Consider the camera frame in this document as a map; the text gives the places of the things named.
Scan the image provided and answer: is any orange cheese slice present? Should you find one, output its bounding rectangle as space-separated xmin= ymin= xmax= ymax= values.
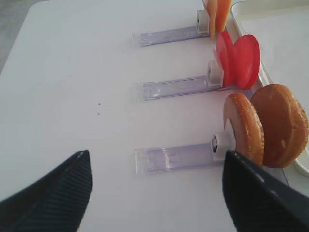
xmin=204 ymin=0 xmax=217 ymax=38
xmin=216 ymin=0 xmax=233 ymax=33

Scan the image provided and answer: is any clear rail holder cheese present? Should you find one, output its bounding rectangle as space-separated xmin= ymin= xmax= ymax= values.
xmin=132 ymin=10 xmax=210 ymax=47

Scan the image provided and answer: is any orange cheese slice outer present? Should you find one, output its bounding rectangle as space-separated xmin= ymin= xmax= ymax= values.
xmin=204 ymin=0 xmax=217 ymax=38

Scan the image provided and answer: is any clear rail holder tomato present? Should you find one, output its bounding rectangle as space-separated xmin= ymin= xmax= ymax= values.
xmin=134 ymin=60 xmax=229 ymax=102

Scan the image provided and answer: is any red tomato slice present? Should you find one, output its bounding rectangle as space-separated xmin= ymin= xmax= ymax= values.
xmin=214 ymin=31 xmax=235 ymax=86
xmin=233 ymin=34 xmax=260 ymax=90

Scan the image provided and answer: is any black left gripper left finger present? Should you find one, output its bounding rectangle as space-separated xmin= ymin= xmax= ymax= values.
xmin=0 ymin=150 xmax=92 ymax=232

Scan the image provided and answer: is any clear rail holder left bread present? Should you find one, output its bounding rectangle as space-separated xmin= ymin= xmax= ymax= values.
xmin=135 ymin=131 xmax=290 ymax=187

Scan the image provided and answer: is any red tomato slice outer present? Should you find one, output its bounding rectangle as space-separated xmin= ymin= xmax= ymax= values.
xmin=214 ymin=31 xmax=235 ymax=86

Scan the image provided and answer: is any cream rectangular tray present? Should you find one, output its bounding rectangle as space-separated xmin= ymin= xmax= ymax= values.
xmin=231 ymin=0 xmax=309 ymax=175

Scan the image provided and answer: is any orange cheese slice inner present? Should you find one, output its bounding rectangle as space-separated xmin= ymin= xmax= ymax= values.
xmin=216 ymin=0 xmax=233 ymax=33

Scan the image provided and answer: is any bun slice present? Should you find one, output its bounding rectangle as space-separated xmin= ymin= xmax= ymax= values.
xmin=251 ymin=84 xmax=309 ymax=168
xmin=224 ymin=93 xmax=265 ymax=167

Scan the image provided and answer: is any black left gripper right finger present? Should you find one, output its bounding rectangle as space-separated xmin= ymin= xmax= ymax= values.
xmin=223 ymin=151 xmax=309 ymax=232

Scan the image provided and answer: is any red tomato slice inner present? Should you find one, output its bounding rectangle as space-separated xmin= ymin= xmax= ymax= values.
xmin=233 ymin=34 xmax=260 ymax=90

